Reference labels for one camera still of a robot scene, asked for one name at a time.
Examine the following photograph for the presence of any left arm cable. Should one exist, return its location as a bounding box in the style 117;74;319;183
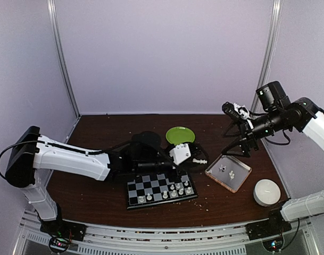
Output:
0;140;130;181

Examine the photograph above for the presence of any white piece passed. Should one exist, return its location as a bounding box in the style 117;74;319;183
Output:
146;194;152;201

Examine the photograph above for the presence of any green plate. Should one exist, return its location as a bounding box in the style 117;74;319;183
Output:
165;126;195;145

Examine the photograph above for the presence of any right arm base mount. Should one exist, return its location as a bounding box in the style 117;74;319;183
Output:
245;220;292;253

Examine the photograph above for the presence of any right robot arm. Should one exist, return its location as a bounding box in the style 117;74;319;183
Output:
221;81;324;170

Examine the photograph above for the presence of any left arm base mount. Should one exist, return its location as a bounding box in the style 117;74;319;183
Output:
40;221;87;254

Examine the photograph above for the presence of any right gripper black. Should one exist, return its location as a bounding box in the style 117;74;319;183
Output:
221;107;286;158

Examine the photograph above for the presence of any right aluminium frame post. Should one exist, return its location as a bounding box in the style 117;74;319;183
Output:
249;0;282;115

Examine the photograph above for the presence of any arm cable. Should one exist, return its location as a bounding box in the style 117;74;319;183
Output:
268;130;292;146
0;140;130;181

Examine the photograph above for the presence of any black white chessboard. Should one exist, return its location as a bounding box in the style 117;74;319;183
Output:
126;173;198;210

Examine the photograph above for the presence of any white bowl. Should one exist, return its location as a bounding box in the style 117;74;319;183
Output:
253;179;281;207

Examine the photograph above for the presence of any white chess piece tall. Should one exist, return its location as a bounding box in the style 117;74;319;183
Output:
162;190;168;199

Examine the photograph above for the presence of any aluminium frame post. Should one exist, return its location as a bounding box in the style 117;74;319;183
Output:
249;0;282;115
46;0;81;119

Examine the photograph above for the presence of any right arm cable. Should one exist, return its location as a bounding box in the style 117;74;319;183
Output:
268;130;292;146

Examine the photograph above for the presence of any metal wooden tray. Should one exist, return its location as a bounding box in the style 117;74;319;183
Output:
204;155;252;193

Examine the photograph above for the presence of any left aluminium frame post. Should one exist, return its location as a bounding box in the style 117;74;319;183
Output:
46;0;81;119

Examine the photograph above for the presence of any front aluminium rail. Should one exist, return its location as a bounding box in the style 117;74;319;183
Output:
14;209;319;255

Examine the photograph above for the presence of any white bishop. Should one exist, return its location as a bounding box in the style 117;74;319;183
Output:
192;158;207;165

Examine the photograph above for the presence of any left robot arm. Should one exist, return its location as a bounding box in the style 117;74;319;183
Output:
4;126;192;236

